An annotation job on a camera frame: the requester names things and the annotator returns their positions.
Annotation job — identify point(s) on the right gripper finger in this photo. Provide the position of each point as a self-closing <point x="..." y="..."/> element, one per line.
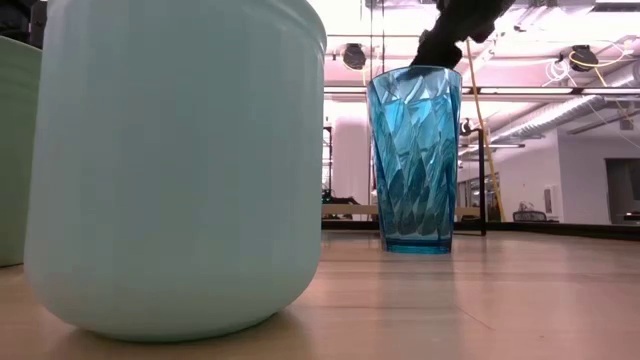
<point x="435" y="52"/>

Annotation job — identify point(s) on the blue faceted plastic tumbler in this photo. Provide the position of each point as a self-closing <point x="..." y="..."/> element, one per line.
<point x="415" y="165"/>

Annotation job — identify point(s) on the light blue ceramic mug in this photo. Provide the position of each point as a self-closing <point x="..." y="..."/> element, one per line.
<point x="175" y="175"/>

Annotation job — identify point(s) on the green plastic cup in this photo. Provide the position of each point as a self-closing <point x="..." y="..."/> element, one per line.
<point x="15" y="150"/>

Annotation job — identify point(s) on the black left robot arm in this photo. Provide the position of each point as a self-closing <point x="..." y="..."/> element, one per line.
<point x="20" y="20"/>

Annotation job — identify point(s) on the fluorescent ceiling light strip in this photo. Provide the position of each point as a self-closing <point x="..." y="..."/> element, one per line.
<point x="525" y="90"/>

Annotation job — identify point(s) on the black office chair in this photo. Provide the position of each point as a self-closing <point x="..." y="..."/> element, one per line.
<point x="530" y="216"/>

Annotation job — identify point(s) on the dark glass door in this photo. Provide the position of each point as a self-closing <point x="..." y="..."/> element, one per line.
<point x="622" y="190"/>

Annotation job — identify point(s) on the silver flexible air duct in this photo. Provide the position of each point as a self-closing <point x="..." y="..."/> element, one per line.
<point x="550" y="117"/>

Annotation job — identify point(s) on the black metal table frame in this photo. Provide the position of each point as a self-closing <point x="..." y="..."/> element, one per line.
<point x="550" y="229"/>

